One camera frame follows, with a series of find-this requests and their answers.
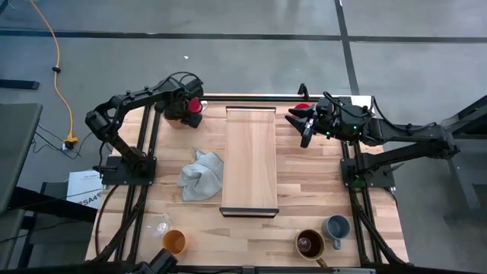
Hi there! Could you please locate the dark grey desk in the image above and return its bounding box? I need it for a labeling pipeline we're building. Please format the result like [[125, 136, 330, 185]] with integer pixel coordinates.
[[0, 102, 43, 214]]

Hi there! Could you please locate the yellow extension cable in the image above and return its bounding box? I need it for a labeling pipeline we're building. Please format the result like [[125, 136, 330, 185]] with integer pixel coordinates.
[[29, 0, 79, 144]]

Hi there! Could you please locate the brown ceramic mug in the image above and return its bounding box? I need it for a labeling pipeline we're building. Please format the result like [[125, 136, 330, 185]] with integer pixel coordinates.
[[294, 228, 329, 268]]

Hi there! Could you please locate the yellow plug with adapter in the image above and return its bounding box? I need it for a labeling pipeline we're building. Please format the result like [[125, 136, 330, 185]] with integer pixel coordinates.
[[62, 133, 80, 151]]

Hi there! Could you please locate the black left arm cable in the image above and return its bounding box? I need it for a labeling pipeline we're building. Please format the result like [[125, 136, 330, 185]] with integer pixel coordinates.
[[167, 71, 203, 91]]

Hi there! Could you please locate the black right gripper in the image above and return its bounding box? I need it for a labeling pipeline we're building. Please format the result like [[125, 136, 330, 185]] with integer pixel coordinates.
[[285, 97, 343, 148]]

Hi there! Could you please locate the clear glass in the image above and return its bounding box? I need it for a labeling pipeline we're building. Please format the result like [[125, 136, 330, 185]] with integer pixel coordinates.
[[146, 212, 174, 239]]

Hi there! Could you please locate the grey ceramic mug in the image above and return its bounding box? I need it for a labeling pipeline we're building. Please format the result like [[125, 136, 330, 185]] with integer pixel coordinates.
[[321, 214, 352, 251]]

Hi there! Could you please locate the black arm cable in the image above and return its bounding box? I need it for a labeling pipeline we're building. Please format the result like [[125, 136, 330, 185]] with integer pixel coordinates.
[[167, 71, 203, 91], [322, 91, 438, 134]]

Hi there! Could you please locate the orange plastic cup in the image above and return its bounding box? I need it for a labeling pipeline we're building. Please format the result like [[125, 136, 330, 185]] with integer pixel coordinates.
[[161, 229, 189, 256]]

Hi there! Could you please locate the black blocky object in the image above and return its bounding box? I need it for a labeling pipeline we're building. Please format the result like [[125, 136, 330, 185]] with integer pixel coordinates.
[[129, 247, 179, 274]]

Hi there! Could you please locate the dark curved cable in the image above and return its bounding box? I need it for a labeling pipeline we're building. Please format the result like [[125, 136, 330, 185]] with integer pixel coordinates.
[[94, 184, 121, 256]]

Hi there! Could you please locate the black desk foot beam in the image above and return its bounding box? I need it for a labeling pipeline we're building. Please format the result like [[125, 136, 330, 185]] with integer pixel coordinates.
[[7, 185, 98, 224]]

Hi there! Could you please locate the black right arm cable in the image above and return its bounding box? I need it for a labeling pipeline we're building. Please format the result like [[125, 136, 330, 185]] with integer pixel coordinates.
[[322, 91, 438, 134]]

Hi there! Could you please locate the white printed booklet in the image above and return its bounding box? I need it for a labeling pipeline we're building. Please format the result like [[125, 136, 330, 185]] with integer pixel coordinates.
[[66, 170, 104, 210]]

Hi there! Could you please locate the black floor bar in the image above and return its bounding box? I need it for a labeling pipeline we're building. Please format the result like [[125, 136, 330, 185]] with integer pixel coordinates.
[[0, 78, 40, 91]]

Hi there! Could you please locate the magenta mug with clear handle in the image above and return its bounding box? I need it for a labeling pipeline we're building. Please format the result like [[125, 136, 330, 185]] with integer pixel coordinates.
[[188, 97, 209, 114]]

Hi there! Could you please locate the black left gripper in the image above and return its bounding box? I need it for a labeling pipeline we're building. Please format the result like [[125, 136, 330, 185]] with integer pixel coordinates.
[[163, 78, 205, 129]]

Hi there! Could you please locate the dark metal table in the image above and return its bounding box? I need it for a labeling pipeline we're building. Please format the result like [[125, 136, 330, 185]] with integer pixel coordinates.
[[441, 94, 487, 221]]

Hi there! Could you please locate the grey waffle cloth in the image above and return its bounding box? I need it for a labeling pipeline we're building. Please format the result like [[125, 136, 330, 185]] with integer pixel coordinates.
[[177, 148, 225, 202]]

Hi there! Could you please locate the wooden shelf with black frame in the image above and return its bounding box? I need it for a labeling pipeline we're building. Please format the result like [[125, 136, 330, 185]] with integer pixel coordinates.
[[219, 105, 281, 218]]

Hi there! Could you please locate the black aluminium rig frame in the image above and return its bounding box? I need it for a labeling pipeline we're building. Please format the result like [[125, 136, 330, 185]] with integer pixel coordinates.
[[85, 82, 410, 274]]

